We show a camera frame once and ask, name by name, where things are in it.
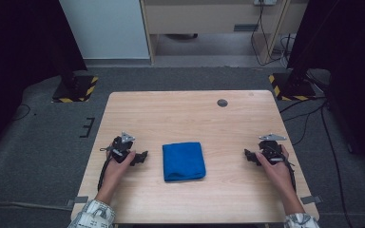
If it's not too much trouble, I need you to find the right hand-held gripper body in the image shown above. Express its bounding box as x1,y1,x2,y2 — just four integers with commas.
259,133,288,166

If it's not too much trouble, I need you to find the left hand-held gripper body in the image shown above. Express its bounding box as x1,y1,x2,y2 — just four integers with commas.
108,131,137,165

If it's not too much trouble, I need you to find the blue cloth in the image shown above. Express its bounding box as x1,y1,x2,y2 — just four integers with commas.
162,142,207,183

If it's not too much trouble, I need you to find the person's left hand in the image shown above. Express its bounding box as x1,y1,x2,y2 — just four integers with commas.
102,147,137,189

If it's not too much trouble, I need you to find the person's right hand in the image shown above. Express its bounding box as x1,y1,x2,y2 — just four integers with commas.
255,143,295,195

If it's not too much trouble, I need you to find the black tape floor mark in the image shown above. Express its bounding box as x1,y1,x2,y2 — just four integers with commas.
79,117,96,139

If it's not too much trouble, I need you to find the striped black stand base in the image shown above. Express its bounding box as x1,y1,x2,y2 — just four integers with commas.
268,72,317,103
51,75,99,104

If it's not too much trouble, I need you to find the grey tape strip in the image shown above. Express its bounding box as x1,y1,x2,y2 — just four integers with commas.
299,195,324,205
66,196,89,208

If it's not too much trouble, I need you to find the white panel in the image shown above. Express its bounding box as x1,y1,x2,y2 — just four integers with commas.
59,0,150,60

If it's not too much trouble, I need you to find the black curtain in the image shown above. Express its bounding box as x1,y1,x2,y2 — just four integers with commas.
0,0,88,160
286,0,365,174

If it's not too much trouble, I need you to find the white power strip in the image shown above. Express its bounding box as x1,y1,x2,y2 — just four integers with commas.
254,0,279,7

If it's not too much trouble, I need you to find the light wooden desk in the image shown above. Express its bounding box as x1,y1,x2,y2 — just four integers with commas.
139,0,310,66

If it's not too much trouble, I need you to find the left hand-held gripper cable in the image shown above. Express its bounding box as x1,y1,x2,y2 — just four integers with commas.
97,145,114,193

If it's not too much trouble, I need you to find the long black floor cable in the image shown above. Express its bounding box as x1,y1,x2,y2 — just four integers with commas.
319,104,348,228

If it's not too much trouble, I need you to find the white cable bundle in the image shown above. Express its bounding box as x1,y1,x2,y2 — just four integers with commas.
279,33,297,69

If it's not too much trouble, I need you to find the thin black floor cable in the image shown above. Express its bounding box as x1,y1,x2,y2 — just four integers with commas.
12,104,31,122

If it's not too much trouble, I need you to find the black hanging cable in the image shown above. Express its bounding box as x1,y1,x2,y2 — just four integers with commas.
250,3,286,67

